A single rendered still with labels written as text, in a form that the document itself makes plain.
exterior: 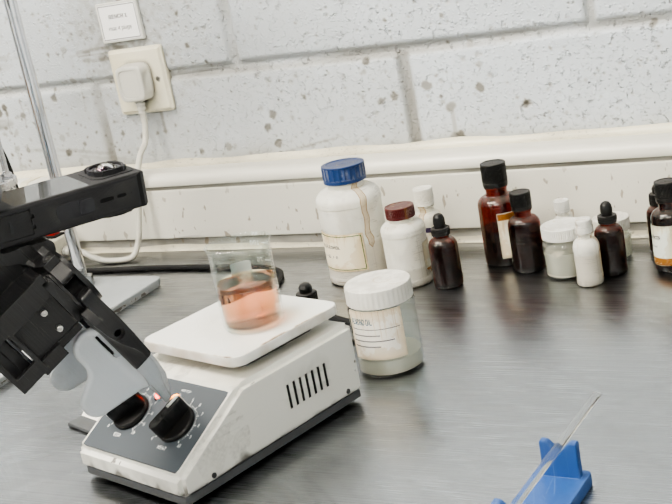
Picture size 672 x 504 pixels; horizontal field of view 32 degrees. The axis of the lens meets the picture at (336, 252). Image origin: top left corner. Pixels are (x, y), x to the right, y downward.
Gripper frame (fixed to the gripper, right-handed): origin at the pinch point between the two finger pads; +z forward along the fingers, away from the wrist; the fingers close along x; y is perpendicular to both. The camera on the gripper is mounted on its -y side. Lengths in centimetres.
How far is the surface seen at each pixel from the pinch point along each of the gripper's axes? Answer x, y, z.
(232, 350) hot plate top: -0.2, -5.5, 4.2
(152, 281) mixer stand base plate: -47, -12, 23
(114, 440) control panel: -4.8, 5.3, 4.8
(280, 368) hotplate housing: 1.6, -7.0, 7.4
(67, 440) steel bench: -16.0, 7.6, 9.1
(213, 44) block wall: -56, -39, 11
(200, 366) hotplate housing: -3.9, -3.4, 5.5
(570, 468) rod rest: 24.6, -12.4, 12.9
